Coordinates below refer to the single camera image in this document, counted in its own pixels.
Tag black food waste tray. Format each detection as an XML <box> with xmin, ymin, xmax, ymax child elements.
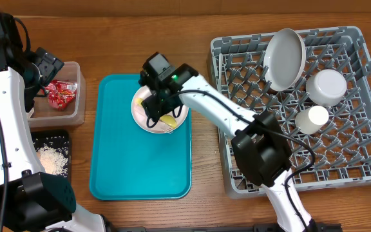
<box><xmin>31</xmin><ymin>130</ymin><xmax>72</xmax><ymax>181</ymax></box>

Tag teal plastic serving tray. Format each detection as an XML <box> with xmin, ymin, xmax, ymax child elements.
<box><xmin>90</xmin><ymin>74</ymin><xmax>192</xmax><ymax>200</ymax></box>

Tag pink round plate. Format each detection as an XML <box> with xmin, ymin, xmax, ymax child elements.
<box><xmin>131</xmin><ymin>86</ymin><xmax>189</xmax><ymax>133</ymax></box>

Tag white paper cup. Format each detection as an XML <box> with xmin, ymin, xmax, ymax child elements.
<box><xmin>295</xmin><ymin>106</ymin><xmax>329</xmax><ymax>135</ymax></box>

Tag white deep bowl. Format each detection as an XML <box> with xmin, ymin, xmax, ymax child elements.
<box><xmin>306</xmin><ymin>69</ymin><xmax>347</xmax><ymax>107</ymax></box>

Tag pink plastic fork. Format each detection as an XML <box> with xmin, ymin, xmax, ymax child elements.
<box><xmin>160</xmin><ymin>124</ymin><xmax>174</xmax><ymax>133</ymax></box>

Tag white rice pile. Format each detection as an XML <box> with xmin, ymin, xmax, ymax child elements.
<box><xmin>37</xmin><ymin>145</ymin><xmax>69</xmax><ymax>177</ymax></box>

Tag grey shallow bowl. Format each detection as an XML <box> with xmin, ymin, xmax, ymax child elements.
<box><xmin>263</xmin><ymin>28</ymin><xmax>306</xmax><ymax>92</ymax></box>

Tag grey plastic dishwasher rack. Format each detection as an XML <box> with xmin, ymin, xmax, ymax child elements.
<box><xmin>207</xmin><ymin>26</ymin><xmax>371</xmax><ymax>191</ymax></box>

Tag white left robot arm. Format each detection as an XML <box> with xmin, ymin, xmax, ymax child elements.
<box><xmin>0</xmin><ymin>12</ymin><xmax>113</xmax><ymax>231</ymax></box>

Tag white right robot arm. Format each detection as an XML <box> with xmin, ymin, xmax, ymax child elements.
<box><xmin>138</xmin><ymin>52</ymin><xmax>318</xmax><ymax>231</ymax></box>

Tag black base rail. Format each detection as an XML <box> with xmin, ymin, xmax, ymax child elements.
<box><xmin>116</xmin><ymin>223</ymin><xmax>343</xmax><ymax>232</ymax></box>

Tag large red snack wrapper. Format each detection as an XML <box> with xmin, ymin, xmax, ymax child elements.
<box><xmin>45</xmin><ymin>80</ymin><xmax>78</xmax><ymax>111</ymax></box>

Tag yellow plastic spoon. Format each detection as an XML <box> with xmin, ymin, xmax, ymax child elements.
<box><xmin>135</xmin><ymin>98</ymin><xmax>177</xmax><ymax>128</ymax></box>

